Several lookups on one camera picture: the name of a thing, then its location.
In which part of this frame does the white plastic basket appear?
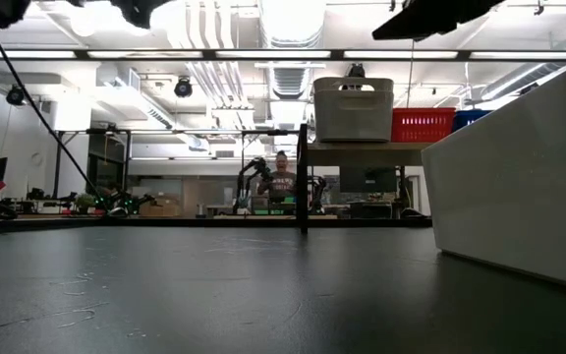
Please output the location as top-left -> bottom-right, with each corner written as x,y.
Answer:
420,58 -> 566,295
312,76 -> 395,94
312,89 -> 395,145

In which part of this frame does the large black screen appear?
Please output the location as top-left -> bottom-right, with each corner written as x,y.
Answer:
338,166 -> 399,195

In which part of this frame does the green background plant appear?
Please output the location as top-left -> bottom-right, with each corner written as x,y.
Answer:
74,192 -> 97,215

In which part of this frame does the blue slotted plastic basket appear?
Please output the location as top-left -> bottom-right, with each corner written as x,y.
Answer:
451,108 -> 493,134

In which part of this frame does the red slotted plastic basket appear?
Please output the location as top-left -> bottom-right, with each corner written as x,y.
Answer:
391,107 -> 457,145

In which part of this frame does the wooden shelf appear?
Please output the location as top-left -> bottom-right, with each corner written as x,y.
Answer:
296,122 -> 435,235

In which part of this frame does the person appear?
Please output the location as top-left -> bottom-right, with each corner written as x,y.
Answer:
256,149 -> 299,204

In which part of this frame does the black table mat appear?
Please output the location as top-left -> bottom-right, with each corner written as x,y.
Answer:
0,224 -> 566,354

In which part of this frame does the brown cardboard box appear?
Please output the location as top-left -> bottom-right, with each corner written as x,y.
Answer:
139,195 -> 182,218

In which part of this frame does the thin black cable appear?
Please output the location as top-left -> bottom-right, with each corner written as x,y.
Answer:
0,20 -> 110,215

